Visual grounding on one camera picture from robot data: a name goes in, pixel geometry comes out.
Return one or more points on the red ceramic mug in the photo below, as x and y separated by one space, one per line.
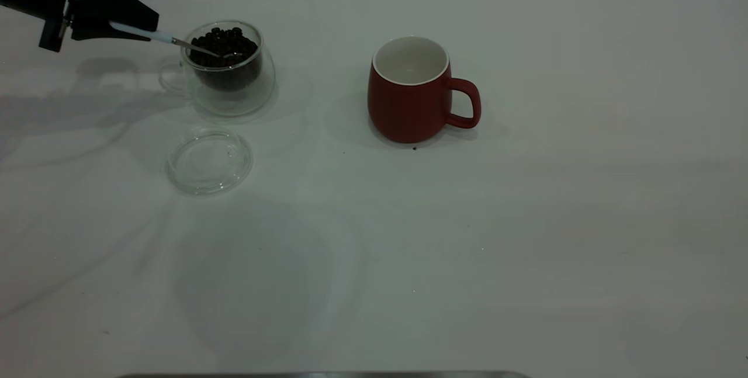
403 109

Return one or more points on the clear round glass lid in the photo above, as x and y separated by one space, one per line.
198 182

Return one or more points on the clear double-wall glass cup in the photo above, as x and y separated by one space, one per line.
236 100

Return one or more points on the dark coffee beans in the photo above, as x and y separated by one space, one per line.
228 71

